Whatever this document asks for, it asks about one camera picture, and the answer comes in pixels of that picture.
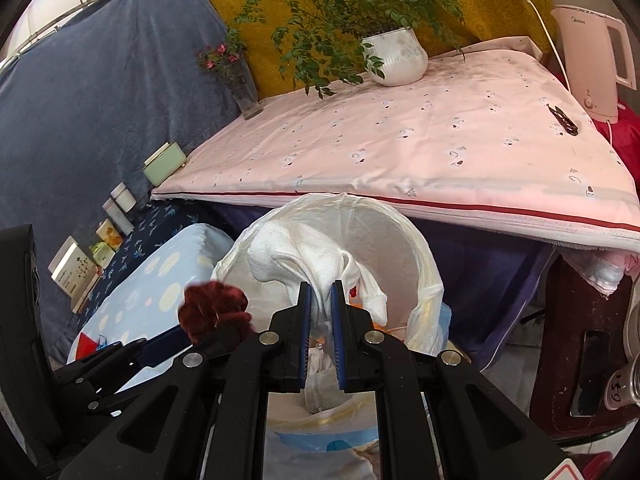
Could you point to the white cup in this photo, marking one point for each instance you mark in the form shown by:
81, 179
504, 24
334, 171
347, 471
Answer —
632, 327

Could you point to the pale green tissue box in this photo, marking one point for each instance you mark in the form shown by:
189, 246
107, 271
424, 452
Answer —
162, 165

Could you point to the blue-grey backdrop cloth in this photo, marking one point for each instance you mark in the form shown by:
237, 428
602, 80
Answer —
100, 85

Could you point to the pink electric kettle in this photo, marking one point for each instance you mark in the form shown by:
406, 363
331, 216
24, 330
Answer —
585, 60

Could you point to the red card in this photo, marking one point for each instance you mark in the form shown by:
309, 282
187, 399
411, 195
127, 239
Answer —
86, 345

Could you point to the clear plastic bag blue print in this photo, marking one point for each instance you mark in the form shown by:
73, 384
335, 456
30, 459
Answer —
325, 445

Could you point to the black clip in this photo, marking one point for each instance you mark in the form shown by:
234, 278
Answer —
562, 120

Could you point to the dark red scrunchie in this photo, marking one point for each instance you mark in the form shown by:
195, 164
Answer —
215, 305

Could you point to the glass vase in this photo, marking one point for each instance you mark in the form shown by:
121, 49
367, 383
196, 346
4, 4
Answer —
246, 92

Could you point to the red cloth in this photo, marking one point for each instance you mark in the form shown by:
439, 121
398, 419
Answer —
627, 140

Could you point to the green leafy plant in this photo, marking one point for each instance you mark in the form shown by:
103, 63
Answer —
350, 0

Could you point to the yellow backdrop cloth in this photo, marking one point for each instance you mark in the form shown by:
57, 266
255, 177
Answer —
480, 0

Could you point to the dark red stool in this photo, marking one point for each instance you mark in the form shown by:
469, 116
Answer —
560, 360

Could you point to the dark purple cloth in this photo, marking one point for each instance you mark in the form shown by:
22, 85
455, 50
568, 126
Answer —
475, 270

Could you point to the floral print tin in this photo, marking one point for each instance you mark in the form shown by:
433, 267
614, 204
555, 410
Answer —
109, 234

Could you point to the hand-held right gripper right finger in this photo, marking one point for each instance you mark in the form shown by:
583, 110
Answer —
337, 335

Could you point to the small green box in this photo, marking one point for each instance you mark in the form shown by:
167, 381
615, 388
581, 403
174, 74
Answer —
102, 255

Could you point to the white ribbed plant pot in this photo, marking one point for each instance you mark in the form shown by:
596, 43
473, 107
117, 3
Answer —
397, 57

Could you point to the slim white bottle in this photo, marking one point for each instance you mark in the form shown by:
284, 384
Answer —
116, 216

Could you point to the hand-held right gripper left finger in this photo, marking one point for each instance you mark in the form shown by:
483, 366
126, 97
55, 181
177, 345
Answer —
304, 335

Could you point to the pink printed tablecloth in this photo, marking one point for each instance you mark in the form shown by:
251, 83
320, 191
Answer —
400, 150

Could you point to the white cylindrical jar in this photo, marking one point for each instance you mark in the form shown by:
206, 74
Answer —
123, 199

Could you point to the metal drink can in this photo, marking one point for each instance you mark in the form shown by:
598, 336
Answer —
629, 382

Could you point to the white lined trash bin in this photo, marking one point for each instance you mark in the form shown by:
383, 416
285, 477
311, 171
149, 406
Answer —
400, 250

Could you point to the white gift box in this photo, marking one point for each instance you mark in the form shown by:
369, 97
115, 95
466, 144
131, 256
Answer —
72, 275

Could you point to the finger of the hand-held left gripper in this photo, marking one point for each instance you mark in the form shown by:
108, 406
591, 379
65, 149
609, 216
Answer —
100, 357
160, 347

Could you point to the dark blue leaf-print cloth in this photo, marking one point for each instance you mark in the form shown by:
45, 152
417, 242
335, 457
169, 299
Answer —
150, 225

